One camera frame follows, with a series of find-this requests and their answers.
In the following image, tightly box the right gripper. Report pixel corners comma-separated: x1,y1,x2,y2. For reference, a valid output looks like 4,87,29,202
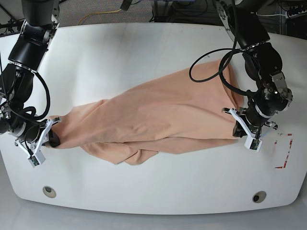
15,117,60,158

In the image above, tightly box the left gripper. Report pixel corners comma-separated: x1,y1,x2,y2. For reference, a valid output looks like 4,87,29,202
222,107,278,139

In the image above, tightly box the peach T-shirt with emoji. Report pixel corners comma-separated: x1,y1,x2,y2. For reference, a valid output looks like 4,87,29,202
52,69,243,165

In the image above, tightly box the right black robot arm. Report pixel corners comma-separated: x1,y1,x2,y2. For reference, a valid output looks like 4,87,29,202
0,0,60,165

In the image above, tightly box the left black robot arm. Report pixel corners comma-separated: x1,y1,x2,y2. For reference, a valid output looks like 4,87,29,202
202,0,293,138

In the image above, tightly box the red tape rectangle marking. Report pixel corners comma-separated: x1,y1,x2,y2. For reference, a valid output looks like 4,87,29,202
272,133,294,169

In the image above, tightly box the white power strip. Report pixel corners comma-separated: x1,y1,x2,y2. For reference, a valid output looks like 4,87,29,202
286,4,307,19

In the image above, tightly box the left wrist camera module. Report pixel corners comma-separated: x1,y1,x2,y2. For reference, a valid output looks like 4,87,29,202
244,136,262,151

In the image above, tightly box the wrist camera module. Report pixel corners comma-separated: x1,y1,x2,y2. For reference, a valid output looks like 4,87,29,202
28,152,46,168
244,136,262,151

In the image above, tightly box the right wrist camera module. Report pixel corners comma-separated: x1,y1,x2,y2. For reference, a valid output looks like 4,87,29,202
28,152,46,168

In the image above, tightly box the left table cable grommet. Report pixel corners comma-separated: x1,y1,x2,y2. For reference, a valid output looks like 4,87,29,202
42,186,56,198

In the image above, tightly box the table cable grommet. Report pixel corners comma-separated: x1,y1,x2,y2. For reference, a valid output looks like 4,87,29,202
252,191,267,203
42,186,56,198

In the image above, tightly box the right table cable grommet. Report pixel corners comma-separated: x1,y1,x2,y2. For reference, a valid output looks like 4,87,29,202
252,191,267,203

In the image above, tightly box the yellow cable on floor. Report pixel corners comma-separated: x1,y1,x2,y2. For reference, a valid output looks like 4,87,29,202
77,9,122,25

